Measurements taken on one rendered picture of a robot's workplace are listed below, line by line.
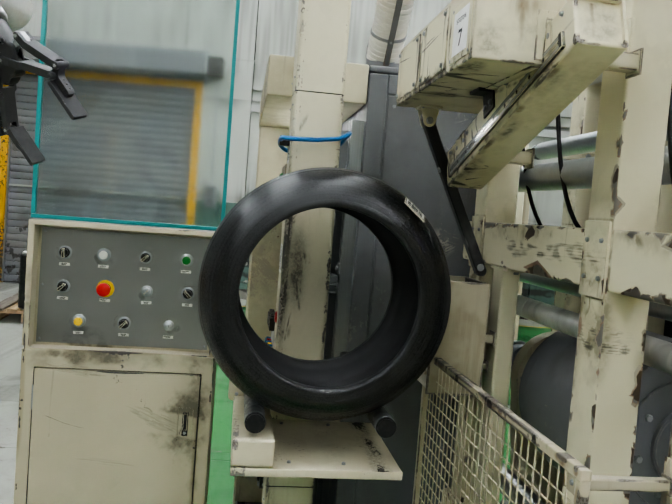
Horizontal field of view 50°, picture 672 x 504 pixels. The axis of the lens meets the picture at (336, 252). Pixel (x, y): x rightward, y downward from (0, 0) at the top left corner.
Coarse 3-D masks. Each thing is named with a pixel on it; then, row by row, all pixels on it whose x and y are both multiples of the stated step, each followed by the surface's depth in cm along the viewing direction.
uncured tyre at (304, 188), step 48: (288, 192) 148; (336, 192) 149; (384, 192) 152; (240, 240) 147; (384, 240) 178; (432, 240) 154; (432, 288) 153; (240, 336) 148; (384, 336) 179; (432, 336) 154; (240, 384) 152; (288, 384) 150; (336, 384) 176; (384, 384) 153
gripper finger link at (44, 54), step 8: (16, 32) 112; (16, 40) 113; (24, 40) 112; (32, 40) 113; (24, 48) 112; (32, 48) 112; (40, 48) 112; (40, 56) 111; (48, 56) 111; (56, 56) 112; (48, 64) 111; (56, 64) 111
